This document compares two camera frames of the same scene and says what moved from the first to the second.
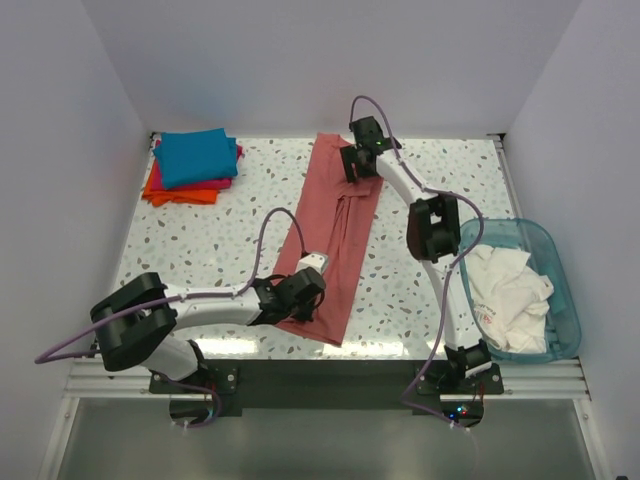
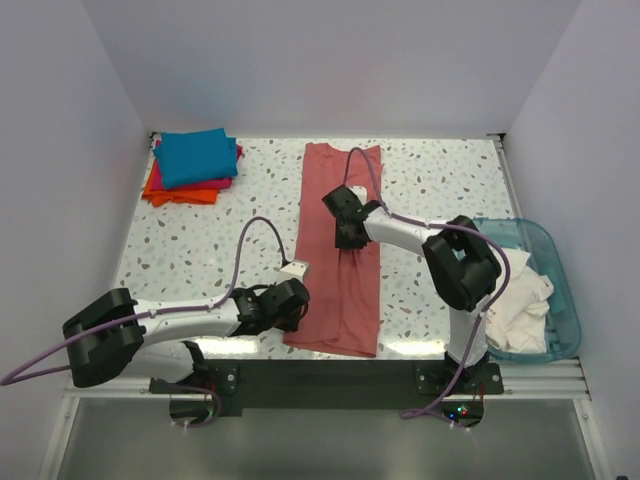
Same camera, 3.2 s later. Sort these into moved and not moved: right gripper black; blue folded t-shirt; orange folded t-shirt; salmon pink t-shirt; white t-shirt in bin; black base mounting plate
Moved: right gripper black; salmon pink t-shirt
Not moved: blue folded t-shirt; white t-shirt in bin; orange folded t-shirt; black base mounting plate
